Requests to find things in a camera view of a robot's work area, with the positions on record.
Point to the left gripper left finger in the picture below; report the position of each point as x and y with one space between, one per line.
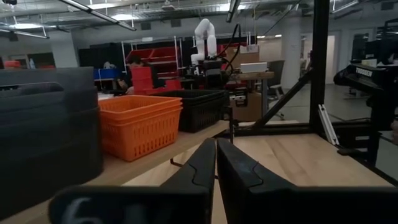
140 205

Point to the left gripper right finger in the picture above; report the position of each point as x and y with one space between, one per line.
280 205

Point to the orange plastic basket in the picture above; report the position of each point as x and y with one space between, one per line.
136 101
140 140

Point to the grey translucent plastic basket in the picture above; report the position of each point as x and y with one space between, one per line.
46 155
71 101
46 76

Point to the black plastic basket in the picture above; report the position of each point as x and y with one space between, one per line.
199 95
202 118

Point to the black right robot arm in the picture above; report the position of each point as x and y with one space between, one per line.
376 102

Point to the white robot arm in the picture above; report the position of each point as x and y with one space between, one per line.
205 37

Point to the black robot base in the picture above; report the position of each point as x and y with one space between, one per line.
214 74

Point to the red crate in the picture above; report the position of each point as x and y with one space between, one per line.
141 79

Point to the grey office chair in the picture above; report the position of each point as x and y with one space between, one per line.
276 77

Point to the wooden work table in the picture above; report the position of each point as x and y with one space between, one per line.
253 76

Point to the blue bin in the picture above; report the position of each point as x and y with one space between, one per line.
107 73

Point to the white box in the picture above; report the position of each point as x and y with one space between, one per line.
253 67

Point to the person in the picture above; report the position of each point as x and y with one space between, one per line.
133 62

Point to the rack with red bins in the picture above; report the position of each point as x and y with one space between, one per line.
161 57

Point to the cardboard box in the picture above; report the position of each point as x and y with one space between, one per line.
245 53

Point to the white aluminium bracket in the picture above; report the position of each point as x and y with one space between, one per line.
328 124

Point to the black metal table frame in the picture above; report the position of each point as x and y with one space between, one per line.
319 62

